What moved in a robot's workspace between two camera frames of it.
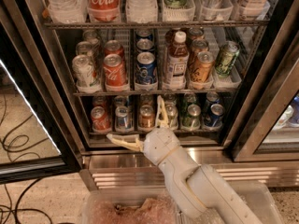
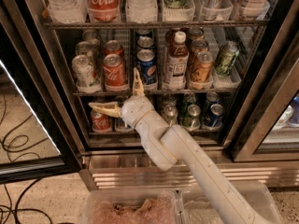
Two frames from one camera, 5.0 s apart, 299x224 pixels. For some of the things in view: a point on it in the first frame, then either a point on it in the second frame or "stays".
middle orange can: x=199 y=46 stays
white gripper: x=159 y=145 -> x=135 y=109
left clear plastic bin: x=130 y=206 stays
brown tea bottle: x=177 y=64 stays
